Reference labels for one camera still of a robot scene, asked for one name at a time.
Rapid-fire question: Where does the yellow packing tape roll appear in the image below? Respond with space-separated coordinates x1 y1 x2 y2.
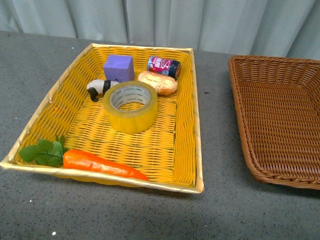
103 81 158 134

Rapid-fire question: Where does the yellow woven basket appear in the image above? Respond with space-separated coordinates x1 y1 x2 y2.
0 43 204 194

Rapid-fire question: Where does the brown wicker basket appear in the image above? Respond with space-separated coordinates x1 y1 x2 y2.
228 55 320 190

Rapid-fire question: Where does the toy bread loaf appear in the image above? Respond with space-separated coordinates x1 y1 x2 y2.
137 71 178 96

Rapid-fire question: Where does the small red labelled can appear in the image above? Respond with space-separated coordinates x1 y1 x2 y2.
146 55 181 80

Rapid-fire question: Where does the purple foam cube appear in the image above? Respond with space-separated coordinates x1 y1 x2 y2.
103 54 135 83

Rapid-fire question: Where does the toy panda figure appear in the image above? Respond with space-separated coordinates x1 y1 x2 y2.
86 79 119 102

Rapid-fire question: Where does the orange toy carrot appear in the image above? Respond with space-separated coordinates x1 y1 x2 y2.
18 135 149 181

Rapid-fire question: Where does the grey curtain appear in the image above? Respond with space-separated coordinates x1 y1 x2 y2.
0 0 320 60

